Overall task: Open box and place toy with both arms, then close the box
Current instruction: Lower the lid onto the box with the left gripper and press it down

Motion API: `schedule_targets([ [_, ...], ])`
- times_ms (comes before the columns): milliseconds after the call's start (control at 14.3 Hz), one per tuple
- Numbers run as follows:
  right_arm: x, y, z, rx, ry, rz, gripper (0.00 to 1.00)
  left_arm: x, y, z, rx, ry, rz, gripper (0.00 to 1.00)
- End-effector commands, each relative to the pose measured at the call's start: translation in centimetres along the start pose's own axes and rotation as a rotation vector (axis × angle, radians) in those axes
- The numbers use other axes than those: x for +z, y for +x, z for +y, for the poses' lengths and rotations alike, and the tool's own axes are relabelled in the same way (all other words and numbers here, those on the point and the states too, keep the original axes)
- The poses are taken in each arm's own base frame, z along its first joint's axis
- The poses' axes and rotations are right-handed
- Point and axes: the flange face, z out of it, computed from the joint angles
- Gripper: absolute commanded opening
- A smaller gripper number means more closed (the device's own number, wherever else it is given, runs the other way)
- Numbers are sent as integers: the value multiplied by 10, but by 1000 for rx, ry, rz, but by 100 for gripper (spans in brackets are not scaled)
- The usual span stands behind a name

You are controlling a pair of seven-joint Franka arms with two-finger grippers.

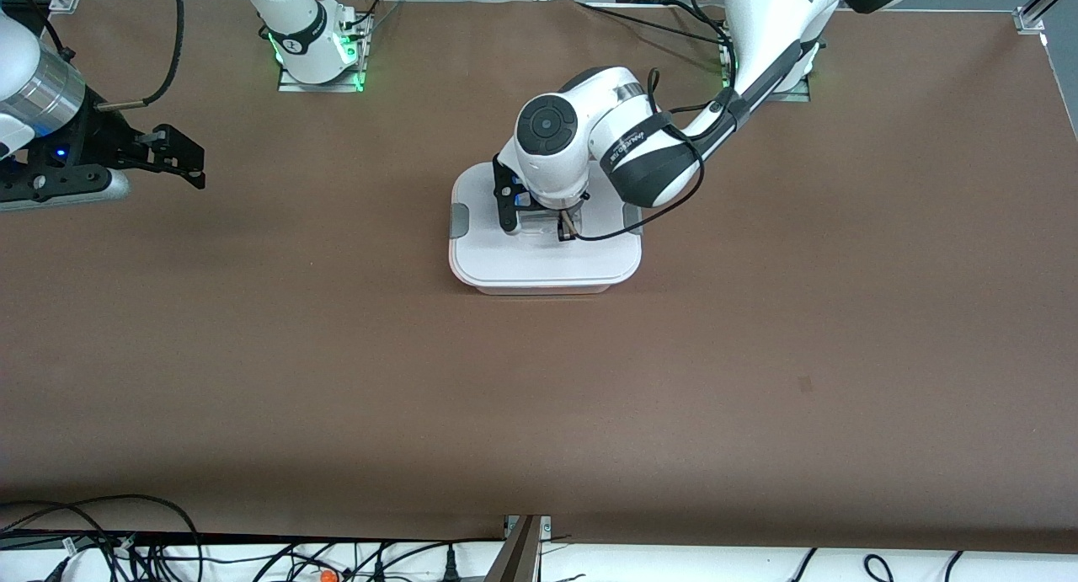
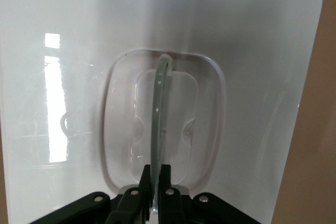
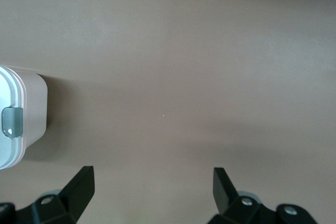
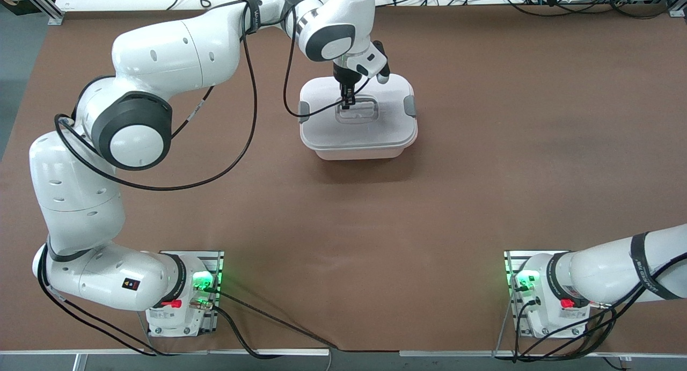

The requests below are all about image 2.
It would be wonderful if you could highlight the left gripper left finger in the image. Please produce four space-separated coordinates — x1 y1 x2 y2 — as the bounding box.
106 165 152 224

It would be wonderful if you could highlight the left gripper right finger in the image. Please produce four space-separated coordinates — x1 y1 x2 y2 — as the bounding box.
157 165 188 224

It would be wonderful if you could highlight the white box lid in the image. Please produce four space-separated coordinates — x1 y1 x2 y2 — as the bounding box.
0 0 325 224

